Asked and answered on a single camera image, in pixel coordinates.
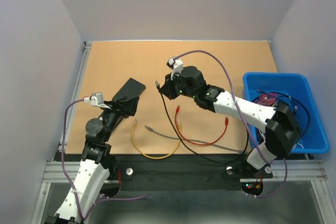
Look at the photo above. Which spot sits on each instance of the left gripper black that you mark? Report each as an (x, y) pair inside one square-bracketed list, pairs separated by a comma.
[(126, 107)]

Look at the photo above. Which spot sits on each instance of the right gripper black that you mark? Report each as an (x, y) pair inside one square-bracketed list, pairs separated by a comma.
[(167, 88)]

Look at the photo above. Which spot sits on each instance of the black network switch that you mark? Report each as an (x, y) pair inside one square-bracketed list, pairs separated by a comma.
[(131, 88)]

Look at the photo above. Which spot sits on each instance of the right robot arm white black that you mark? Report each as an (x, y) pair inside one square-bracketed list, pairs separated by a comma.
[(279, 124)]

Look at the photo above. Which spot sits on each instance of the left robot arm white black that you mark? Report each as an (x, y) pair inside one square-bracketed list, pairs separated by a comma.
[(97, 163)]

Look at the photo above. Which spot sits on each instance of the flat black box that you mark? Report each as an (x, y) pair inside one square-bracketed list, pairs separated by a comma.
[(117, 122)]

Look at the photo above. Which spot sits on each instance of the blue plastic bin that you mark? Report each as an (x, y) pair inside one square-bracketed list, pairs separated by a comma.
[(293, 89)]

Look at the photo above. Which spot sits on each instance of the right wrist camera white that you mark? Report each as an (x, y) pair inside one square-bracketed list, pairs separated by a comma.
[(176, 65)]

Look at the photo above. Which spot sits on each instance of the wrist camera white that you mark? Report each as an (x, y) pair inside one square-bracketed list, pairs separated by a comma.
[(96, 100), (176, 65)]

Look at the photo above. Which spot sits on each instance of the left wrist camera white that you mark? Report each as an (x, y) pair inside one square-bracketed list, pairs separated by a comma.
[(96, 100)]

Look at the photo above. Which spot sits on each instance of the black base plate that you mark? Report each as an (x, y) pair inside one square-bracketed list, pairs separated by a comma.
[(185, 172)]

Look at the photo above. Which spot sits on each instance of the aluminium frame rail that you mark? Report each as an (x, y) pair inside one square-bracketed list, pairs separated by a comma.
[(44, 191)]

